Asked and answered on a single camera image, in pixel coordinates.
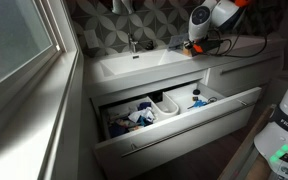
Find chrome sink faucet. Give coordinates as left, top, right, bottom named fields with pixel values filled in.
left=127, top=32, right=139, bottom=54

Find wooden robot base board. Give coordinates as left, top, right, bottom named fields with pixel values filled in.
left=217, top=104, right=279, bottom=180

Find blue handled scissors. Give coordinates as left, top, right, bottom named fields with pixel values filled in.
left=187, top=99, right=209, bottom=110

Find white closed vanity drawer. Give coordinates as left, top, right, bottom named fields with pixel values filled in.
left=204, top=49, right=286, bottom=98

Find white curved drawer organizer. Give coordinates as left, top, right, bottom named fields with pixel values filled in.
left=155, top=92, right=181, bottom=118

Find orange cable strap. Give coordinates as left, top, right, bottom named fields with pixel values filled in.
left=234, top=0, right=252, bottom=8

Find navy pouch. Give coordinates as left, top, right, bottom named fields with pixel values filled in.
left=108, top=122, right=130, bottom=139

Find blue grey towel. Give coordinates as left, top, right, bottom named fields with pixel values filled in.
left=167, top=32, right=189, bottom=51

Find dark blue cloth item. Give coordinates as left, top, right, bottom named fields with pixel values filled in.
left=137, top=101, right=153, bottom=111

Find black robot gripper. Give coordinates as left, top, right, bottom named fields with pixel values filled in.
left=183, top=38, right=226, bottom=57

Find white framed window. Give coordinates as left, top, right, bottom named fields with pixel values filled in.
left=0, top=0, right=82, bottom=134

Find white wall outlet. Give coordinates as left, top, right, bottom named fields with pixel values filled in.
left=83, top=29, right=100, bottom=50

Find white double sink countertop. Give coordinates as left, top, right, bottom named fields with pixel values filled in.
left=83, top=32, right=287, bottom=98

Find metal drawer bar handle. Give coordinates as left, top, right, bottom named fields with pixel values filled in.
left=121, top=99, right=257, bottom=158

